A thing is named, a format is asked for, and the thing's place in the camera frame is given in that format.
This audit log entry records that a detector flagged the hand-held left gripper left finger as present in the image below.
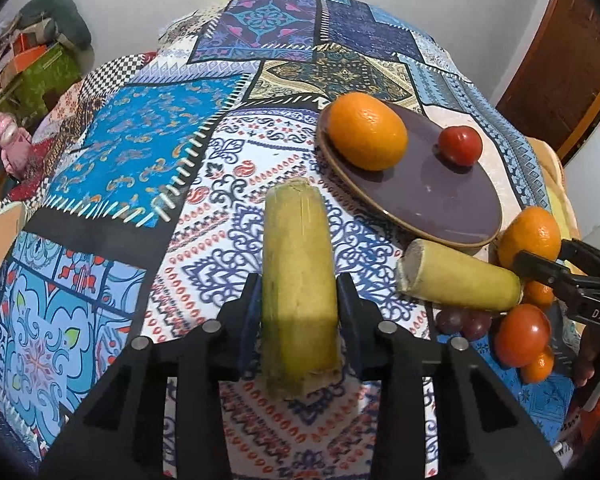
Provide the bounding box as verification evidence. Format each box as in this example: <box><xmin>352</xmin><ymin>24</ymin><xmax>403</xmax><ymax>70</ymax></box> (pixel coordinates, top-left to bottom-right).
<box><xmin>40</xmin><ymin>273</ymin><xmax>263</xmax><ymax>480</ymax></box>

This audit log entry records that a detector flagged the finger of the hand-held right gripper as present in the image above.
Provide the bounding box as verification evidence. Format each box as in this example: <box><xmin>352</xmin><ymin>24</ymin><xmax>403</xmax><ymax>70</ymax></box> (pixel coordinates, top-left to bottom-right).
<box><xmin>560</xmin><ymin>238</ymin><xmax>600</xmax><ymax>281</ymax></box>
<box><xmin>511</xmin><ymin>250</ymin><xmax>587</xmax><ymax>292</ymax></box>

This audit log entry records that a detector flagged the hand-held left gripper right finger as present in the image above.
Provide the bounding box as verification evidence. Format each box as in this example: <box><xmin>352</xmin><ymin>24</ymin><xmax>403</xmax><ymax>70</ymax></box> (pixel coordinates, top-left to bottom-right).
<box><xmin>336</xmin><ymin>273</ymin><xmax>565</xmax><ymax>480</ymax></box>

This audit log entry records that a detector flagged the yellow corn cob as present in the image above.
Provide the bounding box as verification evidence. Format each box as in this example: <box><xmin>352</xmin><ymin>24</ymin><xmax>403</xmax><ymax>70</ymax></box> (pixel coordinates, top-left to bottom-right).
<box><xmin>261</xmin><ymin>177</ymin><xmax>342</xmax><ymax>402</ymax></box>
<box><xmin>396</xmin><ymin>238</ymin><xmax>524</xmax><ymax>314</ymax></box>

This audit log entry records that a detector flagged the purple round plate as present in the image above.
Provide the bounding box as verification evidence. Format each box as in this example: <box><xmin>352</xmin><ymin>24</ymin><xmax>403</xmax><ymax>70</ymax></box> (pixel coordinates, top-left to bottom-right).
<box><xmin>315</xmin><ymin>95</ymin><xmax>504</xmax><ymax>254</ymax></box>

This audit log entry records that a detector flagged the person's right hand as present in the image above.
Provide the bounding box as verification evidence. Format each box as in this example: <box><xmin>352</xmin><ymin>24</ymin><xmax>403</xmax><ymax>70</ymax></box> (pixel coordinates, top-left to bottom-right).
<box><xmin>574</xmin><ymin>329</ymin><xmax>600</xmax><ymax>387</ymax></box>

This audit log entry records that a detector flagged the small tangerine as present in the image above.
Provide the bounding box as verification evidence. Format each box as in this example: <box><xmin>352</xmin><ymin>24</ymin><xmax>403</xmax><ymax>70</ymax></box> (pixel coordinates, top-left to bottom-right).
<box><xmin>521</xmin><ymin>346</ymin><xmax>556</xmax><ymax>385</ymax></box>
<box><xmin>522</xmin><ymin>280</ymin><xmax>556</xmax><ymax>309</ymax></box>

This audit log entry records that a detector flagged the medium orange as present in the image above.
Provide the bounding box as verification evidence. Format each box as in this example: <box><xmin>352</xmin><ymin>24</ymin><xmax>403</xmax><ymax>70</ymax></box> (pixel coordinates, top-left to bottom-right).
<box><xmin>497</xmin><ymin>206</ymin><xmax>563</xmax><ymax>275</ymax></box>

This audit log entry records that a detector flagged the large red tomato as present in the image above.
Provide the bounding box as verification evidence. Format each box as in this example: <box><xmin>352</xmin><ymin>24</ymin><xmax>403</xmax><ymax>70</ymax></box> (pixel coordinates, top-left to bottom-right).
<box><xmin>494</xmin><ymin>303</ymin><xmax>552</xmax><ymax>367</ymax></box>

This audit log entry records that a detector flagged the yellow cloth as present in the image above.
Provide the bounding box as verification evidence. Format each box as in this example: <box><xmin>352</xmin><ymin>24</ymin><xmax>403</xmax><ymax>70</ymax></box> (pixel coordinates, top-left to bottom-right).
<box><xmin>524</xmin><ymin>136</ymin><xmax>583</xmax><ymax>261</ymax></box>

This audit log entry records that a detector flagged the yellow corn cob on table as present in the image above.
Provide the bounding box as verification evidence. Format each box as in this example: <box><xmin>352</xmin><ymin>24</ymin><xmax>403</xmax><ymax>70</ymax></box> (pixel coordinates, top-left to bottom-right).
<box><xmin>396</xmin><ymin>238</ymin><xmax>524</xmax><ymax>314</ymax></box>

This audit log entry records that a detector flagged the purple grape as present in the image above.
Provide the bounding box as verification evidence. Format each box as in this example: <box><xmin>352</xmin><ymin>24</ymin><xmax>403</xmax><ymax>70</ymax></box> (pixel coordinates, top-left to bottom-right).
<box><xmin>437</xmin><ymin>309</ymin><xmax>466</xmax><ymax>335</ymax></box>
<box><xmin>462</xmin><ymin>310</ymin><xmax>494</xmax><ymax>340</ymax></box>

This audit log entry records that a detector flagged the patchwork printed blanket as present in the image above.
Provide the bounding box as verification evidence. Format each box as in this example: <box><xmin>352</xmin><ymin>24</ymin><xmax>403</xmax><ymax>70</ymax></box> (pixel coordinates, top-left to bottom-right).
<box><xmin>0</xmin><ymin>0</ymin><xmax>588</xmax><ymax>480</ymax></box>

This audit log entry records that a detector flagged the small red tomato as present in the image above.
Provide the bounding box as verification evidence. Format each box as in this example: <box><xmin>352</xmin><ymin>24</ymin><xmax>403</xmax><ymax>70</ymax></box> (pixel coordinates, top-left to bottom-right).
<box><xmin>438</xmin><ymin>125</ymin><xmax>484</xmax><ymax>167</ymax></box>

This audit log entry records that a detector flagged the large orange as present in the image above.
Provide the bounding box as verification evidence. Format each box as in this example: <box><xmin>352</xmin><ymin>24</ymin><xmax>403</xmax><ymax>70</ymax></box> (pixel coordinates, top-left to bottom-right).
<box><xmin>327</xmin><ymin>92</ymin><xmax>409</xmax><ymax>172</ymax></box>

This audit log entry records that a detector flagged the brown wooden door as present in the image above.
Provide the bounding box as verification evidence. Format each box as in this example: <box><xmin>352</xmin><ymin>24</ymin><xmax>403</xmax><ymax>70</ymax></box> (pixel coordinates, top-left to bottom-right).
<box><xmin>496</xmin><ymin>0</ymin><xmax>600</xmax><ymax>162</ymax></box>

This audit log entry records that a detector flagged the pink toy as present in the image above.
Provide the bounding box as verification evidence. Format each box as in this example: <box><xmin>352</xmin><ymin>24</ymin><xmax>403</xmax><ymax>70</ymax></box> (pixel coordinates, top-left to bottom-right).
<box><xmin>0</xmin><ymin>112</ymin><xmax>34</xmax><ymax>180</ymax></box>

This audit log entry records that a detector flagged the green box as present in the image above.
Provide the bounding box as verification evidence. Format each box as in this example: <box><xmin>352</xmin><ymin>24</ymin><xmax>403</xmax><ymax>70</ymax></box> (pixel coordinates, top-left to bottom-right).
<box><xmin>10</xmin><ymin>44</ymin><xmax>84</xmax><ymax>120</ymax></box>

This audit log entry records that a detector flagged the orange box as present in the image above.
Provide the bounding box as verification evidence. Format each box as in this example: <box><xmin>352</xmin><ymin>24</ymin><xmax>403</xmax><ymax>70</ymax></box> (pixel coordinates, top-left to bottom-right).
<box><xmin>0</xmin><ymin>34</ymin><xmax>52</xmax><ymax>77</ymax></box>

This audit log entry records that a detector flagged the dark green cushion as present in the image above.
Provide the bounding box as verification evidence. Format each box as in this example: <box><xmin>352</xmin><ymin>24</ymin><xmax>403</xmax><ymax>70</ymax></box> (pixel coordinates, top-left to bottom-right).
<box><xmin>19</xmin><ymin>0</ymin><xmax>94</xmax><ymax>52</ymax></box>

